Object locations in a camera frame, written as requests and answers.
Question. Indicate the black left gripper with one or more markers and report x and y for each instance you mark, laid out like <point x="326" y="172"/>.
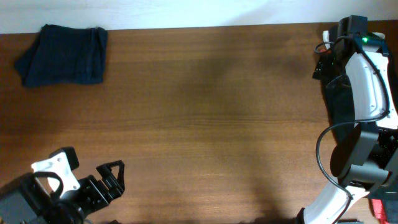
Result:
<point x="117" y="184"/>

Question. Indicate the navy blue shorts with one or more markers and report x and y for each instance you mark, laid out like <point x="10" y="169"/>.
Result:
<point x="64" y="55"/>

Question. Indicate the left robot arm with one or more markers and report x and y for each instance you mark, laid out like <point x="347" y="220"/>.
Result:
<point x="43" y="197"/>

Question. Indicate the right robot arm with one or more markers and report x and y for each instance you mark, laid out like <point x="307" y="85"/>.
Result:
<point x="335" y="200"/>

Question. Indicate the black garment in pile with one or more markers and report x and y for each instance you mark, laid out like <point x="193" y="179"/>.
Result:
<point x="362" y="104"/>

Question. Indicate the red cloth in pile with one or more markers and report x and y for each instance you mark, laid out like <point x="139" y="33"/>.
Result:
<point x="325" y="51"/>

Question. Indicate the white cloth in pile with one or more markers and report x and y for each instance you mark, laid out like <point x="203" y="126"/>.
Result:
<point x="326" y="39"/>

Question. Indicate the red item at bottom right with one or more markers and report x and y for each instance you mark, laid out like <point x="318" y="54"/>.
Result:
<point x="378" y="211"/>

